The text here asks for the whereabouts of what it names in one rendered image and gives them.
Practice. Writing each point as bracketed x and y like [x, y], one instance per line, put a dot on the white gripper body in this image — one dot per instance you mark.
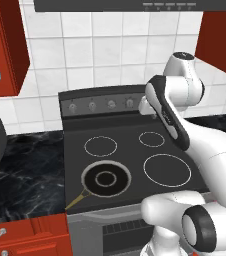
[146, 107]

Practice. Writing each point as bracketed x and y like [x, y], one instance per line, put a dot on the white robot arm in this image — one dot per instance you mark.
[211, 156]

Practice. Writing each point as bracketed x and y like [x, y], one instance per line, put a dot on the silver stove knob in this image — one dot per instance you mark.
[72, 107]
[92, 106]
[111, 104]
[129, 102]

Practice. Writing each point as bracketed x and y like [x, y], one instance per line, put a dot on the black stove with hob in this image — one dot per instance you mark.
[125, 156]

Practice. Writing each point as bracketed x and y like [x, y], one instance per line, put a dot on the dark grey extractor hood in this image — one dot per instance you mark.
[118, 5]

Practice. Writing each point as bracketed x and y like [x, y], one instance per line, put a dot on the grey oven door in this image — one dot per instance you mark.
[118, 233]

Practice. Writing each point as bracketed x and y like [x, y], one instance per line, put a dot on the red drawer front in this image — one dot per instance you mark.
[28, 231]

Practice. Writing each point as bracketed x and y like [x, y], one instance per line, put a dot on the red base cupboard door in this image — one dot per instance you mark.
[35, 250]

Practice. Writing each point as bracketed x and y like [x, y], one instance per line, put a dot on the red wall cupboard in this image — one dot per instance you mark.
[221, 40]
[1, 50]

